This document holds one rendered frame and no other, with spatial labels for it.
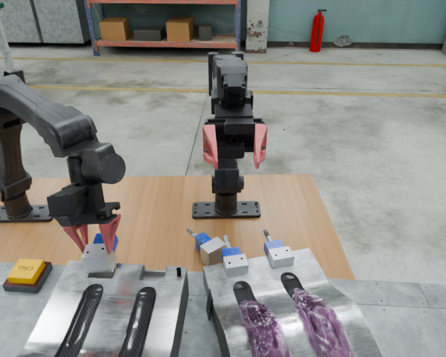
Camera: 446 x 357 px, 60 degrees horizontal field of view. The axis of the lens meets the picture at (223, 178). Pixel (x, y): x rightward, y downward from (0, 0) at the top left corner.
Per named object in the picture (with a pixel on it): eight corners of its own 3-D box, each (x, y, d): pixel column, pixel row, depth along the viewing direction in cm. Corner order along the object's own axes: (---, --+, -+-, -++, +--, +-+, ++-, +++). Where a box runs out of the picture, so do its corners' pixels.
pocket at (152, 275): (145, 275, 85) (143, 263, 83) (168, 277, 85) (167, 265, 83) (140, 292, 81) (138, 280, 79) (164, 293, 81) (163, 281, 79)
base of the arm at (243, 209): (262, 195, 107) (260, 181, 113) (190, 197, 106) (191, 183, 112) (260, 217, 111) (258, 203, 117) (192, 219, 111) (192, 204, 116)
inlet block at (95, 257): (107, 226, 90) (100, 210, 87) (128, 224, 90) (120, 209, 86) (90, 273, 81) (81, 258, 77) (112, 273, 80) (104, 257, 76)
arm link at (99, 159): (136, 171, 73) (115, 111, 69) (100, 192, 68) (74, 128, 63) (103, 168, 81) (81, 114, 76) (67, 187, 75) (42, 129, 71)
